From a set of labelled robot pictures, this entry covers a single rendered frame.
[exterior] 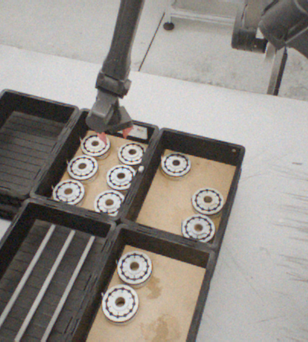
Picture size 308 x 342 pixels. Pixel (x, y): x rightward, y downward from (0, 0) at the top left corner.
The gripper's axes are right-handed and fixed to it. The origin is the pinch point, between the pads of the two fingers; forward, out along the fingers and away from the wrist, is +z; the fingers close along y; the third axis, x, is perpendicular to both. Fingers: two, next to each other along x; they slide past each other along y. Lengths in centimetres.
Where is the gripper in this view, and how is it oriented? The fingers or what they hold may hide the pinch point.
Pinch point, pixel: (114, 138)
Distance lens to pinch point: 145.2
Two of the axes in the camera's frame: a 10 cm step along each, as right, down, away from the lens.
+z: 0.2, 6.0, 8.0
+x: -4.3, -7.2, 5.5
